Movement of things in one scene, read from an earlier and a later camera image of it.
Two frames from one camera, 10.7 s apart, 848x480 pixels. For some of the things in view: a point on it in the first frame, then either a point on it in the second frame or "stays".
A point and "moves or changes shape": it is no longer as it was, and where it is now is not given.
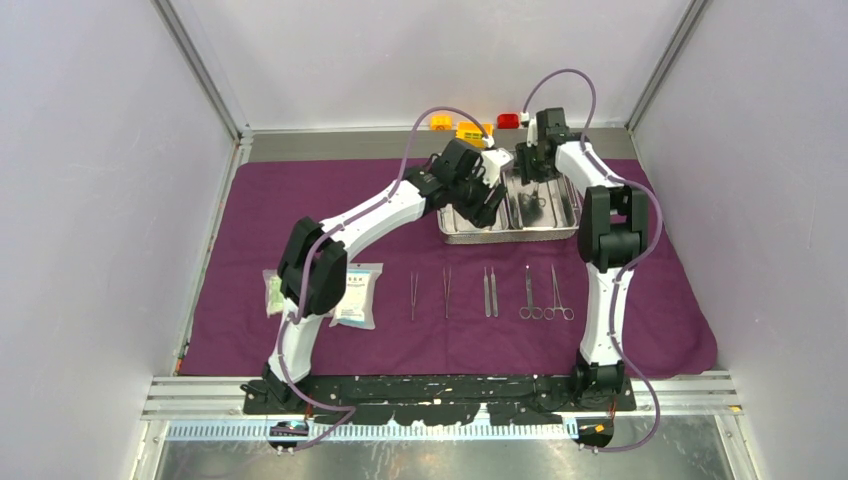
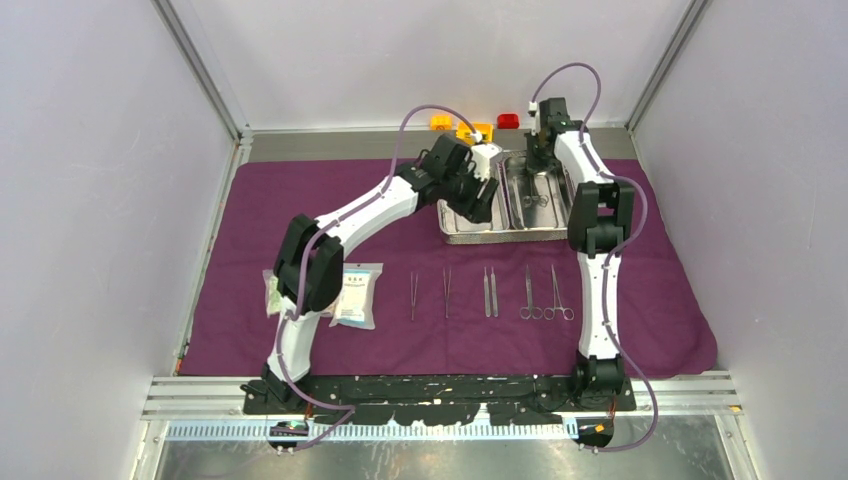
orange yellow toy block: x=470 y=132 stays
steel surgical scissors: x=530 y=311 stays
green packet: x=274 y=296 stays
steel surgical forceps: x=531 y=205 moves or changes shape
